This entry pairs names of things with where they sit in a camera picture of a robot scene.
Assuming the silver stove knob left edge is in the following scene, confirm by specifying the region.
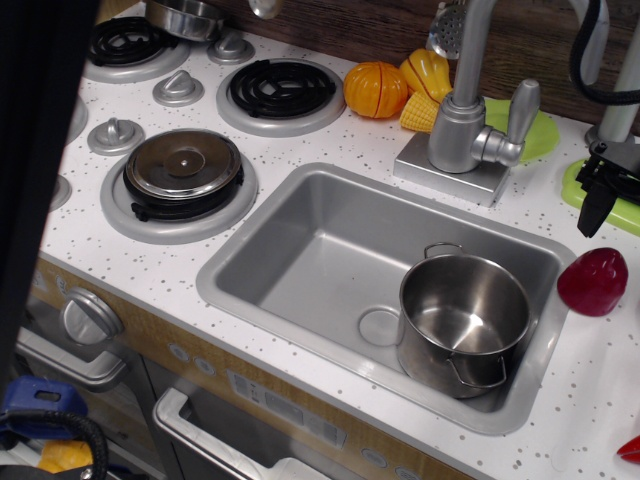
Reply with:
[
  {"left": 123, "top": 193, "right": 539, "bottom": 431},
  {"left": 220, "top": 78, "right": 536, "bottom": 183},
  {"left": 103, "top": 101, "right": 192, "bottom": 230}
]
[{"left": 49, "top": 175, "right": 72, "bottom": 211}]

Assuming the silver perforated spoon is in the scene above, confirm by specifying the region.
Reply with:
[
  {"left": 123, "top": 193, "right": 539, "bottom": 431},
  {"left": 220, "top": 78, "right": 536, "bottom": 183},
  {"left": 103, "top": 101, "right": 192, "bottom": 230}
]
[{"left": 427, "top": 0, "right": 466, "bottom": 60}]

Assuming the black coil burner rear centre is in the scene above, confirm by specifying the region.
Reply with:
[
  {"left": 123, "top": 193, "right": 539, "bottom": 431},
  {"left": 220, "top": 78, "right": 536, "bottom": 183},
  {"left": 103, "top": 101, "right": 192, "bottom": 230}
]
[{"left": 229, "top": 60, "right": 337, "bottom": 119}]

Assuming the black coil burner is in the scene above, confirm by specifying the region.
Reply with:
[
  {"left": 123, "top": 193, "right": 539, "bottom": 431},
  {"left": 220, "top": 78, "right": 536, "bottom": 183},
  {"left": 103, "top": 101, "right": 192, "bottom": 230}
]
[
  {"left": 229, "top": 60, "right": 337, "bottom": 119},
  {"left": 88, "top": 17, "right": 179, "bottom": 67}
]

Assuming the yellow object lower left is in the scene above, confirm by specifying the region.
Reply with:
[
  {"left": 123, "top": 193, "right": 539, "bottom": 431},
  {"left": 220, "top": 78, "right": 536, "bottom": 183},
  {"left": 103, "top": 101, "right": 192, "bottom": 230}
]
[{"left": 37, "top": 440, "right": 93, "bottom": 474}]

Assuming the silver rack post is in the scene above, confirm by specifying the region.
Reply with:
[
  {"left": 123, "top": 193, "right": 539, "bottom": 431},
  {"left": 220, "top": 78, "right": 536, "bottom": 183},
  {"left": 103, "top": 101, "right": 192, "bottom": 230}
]
[{"left": 575, "top": 1, "right": 639, "bottom": 143}]

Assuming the black coil burner rear left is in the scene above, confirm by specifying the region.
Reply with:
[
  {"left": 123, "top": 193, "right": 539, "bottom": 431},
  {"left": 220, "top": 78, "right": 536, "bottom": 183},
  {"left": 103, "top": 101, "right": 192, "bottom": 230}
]
[{"left": 88, "top": 17, "right": 179, "bottom": 67}]

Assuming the blue plastic clamp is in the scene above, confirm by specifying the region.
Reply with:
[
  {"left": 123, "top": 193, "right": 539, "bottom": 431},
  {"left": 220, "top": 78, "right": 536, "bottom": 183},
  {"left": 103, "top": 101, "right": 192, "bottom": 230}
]
[{"left": 1, "top": 376, "right": 88, "bottom": 440}]

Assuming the silver stove knob upper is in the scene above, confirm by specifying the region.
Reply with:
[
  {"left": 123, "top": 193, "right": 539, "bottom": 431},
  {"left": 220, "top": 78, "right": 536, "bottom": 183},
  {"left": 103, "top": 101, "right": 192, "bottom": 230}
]
[{"left": 207, "top": 31, "right": 255, "bottom": 65}]

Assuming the silver oven door handle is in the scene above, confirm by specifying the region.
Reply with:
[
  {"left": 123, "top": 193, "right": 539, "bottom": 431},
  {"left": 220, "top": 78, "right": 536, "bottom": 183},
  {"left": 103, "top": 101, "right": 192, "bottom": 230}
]
[{"left": 16, "top": 327, "right": 129, "bottom": 393}]

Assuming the red toy sweet potato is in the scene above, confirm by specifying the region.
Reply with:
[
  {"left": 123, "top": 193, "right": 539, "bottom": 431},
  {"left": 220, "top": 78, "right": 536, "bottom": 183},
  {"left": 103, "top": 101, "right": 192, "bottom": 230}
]
[{"left": 557, "top": 247, "right": 629, "bottom": 317}]

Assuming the silver toy faucet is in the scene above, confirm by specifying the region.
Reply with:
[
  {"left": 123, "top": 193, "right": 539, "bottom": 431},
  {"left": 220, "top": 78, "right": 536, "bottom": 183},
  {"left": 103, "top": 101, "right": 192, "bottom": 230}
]
[{"left": 393, "top": 1, "right": 540, "bottom": 207}]

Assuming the dark foreground post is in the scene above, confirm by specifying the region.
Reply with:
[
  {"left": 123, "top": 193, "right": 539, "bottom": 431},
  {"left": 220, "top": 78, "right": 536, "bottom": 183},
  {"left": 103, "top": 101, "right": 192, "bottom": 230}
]
[{"left": 1, "top": 1, "right": 99, "bottom": 385}]

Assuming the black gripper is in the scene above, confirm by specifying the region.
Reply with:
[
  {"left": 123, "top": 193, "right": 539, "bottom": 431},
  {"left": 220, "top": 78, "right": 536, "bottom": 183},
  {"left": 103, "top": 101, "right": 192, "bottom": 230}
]
[{"left": 576, "top": 141, "right": 639, "bottom": 237}]

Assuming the silver stove knob lower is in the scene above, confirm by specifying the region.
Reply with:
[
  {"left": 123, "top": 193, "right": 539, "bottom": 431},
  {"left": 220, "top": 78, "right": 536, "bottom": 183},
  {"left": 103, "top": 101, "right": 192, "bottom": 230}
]
[{"left": 87, "top": 117, "right": 145, "bottom": 156}]

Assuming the silver dishwasher door handle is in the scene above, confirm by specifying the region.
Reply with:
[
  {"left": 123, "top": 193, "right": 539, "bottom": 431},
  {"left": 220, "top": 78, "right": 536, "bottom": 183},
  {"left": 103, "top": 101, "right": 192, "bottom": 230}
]
[{"left": 153, "top": 387, "right": 355, "bottom": 479}]

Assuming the black corrugated cable lower left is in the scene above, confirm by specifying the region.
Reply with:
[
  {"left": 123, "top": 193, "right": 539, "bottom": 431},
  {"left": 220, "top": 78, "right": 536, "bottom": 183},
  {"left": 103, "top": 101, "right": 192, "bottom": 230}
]
[{"left": 0, "top": 408, "right": 109, "bottom": 480}]

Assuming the hanging silver ladle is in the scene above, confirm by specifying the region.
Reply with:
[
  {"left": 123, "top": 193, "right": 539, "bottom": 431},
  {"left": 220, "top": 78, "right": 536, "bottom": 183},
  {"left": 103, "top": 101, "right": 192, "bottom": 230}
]
[{"left": 248, "top": 0, "right": 284, "bottom": 20}]

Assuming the silver stove knob middle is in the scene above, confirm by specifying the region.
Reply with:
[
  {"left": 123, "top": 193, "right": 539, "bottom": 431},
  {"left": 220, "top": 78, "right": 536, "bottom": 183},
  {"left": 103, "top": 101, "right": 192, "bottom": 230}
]
[{"left": 152, "top": 70, "right": 204, "bottom": 108}]

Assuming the light green plate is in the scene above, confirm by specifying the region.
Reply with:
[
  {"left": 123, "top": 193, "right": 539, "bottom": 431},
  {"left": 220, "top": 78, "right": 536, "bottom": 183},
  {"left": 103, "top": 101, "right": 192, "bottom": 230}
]
[{"left": 485, "top": 98, "right": 560, "bottom": 164}]

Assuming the red toy at right edge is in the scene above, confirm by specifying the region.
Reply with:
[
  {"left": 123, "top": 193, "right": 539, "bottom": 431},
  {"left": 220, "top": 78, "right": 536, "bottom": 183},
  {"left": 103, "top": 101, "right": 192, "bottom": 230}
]
[{"left": 616, "top": 436, "right": 640, "bottom": 464}]

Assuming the steel bowl at back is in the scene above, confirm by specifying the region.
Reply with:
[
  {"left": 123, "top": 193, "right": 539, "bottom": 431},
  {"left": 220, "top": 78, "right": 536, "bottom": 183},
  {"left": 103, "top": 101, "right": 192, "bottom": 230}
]
[{"left": 145, "top": 0, "right": 228, "bottom": 42}]

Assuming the grey toy sink basin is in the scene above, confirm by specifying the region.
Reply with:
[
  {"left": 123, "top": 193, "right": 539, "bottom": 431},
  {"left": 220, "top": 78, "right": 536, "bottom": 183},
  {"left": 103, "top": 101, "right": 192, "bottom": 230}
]
[{"left": 196, "top": 163, "right": 574, "bottom": 435}]

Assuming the silver oven dial knob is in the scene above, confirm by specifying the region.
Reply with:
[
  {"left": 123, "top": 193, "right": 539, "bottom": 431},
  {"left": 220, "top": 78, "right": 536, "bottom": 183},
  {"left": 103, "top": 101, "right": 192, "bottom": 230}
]
[{"left": 59, "top": 287, "right": 124, "bottom": 346}]

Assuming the silver stove knob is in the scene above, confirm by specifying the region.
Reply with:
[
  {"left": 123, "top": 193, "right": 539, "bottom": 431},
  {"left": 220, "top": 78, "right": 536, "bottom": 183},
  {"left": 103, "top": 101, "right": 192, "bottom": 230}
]
[
  {"left": 87, "top": 117, "right": 145, "bottom": 156},
  {"left": 207, "top": 31, "right": 255, "bottom": 65},
  {"left": 152, "top": 70, "right": 204, "bottom": 108}
]

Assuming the stainless steel pot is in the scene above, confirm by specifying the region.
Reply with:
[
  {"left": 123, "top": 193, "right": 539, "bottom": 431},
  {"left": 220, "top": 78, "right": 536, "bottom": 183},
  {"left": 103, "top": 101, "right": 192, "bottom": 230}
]
[{"left": 397, "top": 242, "right": 531, "bottom": 399}]

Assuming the yellow toy corn piece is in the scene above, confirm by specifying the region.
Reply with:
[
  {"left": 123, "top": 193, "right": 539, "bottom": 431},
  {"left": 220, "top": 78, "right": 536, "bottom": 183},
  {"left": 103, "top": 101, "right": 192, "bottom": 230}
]
[{"left": 400, "top": 91, "right": 440, "bottom": 133}]

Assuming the orange toy pumpkin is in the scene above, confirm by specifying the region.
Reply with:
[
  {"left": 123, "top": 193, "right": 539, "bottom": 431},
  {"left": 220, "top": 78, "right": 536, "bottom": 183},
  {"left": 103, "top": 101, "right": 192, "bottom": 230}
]
[{"left": 343, "top": 61, "right": 409, "bottom": 119}]

